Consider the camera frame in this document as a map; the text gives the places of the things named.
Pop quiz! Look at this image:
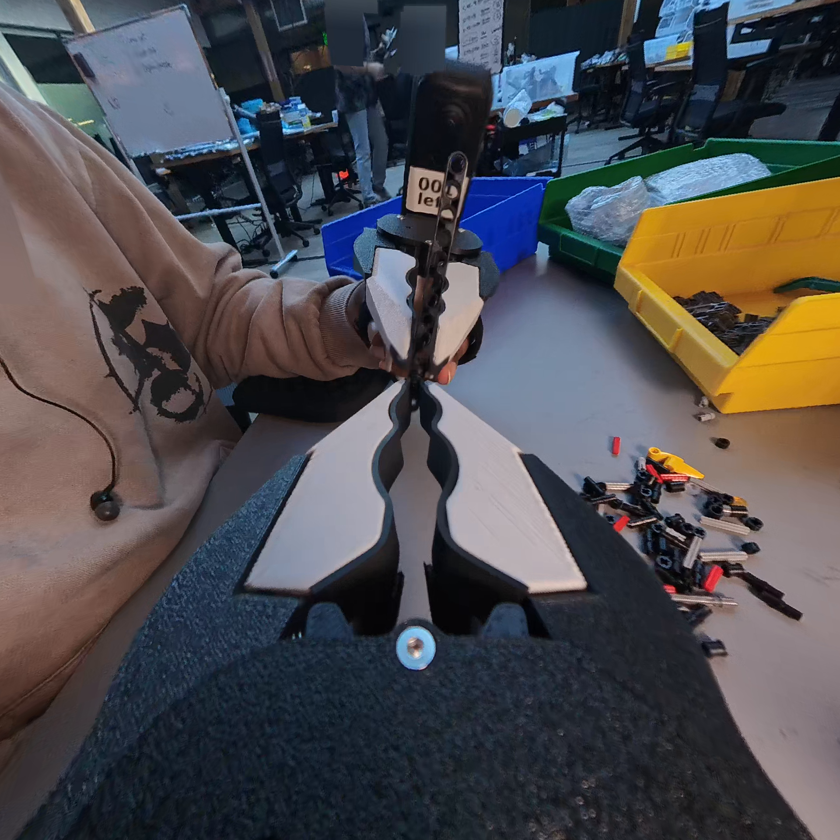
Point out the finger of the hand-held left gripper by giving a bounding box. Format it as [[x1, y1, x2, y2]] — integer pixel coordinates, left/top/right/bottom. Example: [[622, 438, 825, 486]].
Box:
[[364, 248, 419, 378], [425, 261, 487, 383]]

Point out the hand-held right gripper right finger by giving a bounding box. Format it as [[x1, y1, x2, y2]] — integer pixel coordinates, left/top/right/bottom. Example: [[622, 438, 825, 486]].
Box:
[[419, 382, 588, 596]]

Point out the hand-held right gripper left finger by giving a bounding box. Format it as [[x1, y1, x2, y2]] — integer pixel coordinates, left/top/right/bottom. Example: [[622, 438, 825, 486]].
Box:
[[243, 382, 411, 597]]

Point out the thin black perforated beam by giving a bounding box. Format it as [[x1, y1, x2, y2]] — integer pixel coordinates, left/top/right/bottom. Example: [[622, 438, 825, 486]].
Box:
[[406, 151, 469, 396]]

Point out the blue plastic parts bin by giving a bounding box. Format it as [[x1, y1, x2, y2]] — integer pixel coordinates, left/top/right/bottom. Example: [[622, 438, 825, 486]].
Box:
[[320, 176, 553, 281]]

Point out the pile of small block pieces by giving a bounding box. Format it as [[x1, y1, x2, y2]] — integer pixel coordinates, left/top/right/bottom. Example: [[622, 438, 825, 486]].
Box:
[[581, 446, 806, 658]]

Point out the person's left forearm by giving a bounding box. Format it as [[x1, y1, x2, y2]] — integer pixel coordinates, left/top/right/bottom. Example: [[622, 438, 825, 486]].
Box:
[[197, 249, 370, 389]]

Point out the grey desk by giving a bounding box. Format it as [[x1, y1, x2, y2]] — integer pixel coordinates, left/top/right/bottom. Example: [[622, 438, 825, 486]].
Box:
[[0, 246, 840, 840]]

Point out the white flip chart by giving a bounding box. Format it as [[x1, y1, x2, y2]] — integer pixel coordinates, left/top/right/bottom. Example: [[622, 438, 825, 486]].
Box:
[[457, 0, 505, 74]]

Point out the black office chair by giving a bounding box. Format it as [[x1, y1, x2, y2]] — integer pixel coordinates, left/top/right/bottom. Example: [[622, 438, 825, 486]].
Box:
[[315, 121, 366, 216], [675, 5, 790, 147], [255, 110, 322, 249], [607, 38, 678, 166]]

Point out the black chair armrest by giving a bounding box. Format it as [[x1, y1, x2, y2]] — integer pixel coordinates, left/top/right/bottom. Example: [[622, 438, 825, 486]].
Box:
[[231, 367, 396, 425]]

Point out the green plastic parts bin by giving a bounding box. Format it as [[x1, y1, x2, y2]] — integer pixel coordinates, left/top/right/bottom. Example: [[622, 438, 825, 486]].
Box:
[[537, 136, 840, 284]]

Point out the bubble wrap bundle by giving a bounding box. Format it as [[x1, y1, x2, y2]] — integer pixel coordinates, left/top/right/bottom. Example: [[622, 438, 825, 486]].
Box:
[[564, 152, 773, 248]]

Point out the heap of black beams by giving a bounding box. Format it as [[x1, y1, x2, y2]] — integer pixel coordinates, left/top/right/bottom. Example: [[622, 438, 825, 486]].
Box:
[[671, 290, 783, 357]]

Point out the beige hoodie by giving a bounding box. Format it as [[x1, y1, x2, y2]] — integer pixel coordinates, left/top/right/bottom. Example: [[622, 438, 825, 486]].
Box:
[[0, 85, 370, 756]]

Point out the rolling whiteboard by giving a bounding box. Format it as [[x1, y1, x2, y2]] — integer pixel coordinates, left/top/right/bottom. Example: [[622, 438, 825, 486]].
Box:
[[61, 5, 299, 280]]

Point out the yellow plastic parts bin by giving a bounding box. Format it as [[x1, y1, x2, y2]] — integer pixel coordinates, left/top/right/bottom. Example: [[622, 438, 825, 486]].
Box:
[[612, 176, 840, 416]]

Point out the wooden background table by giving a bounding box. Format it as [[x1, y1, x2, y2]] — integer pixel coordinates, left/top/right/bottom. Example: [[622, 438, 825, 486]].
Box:
[[646, 0, 840, 73]]

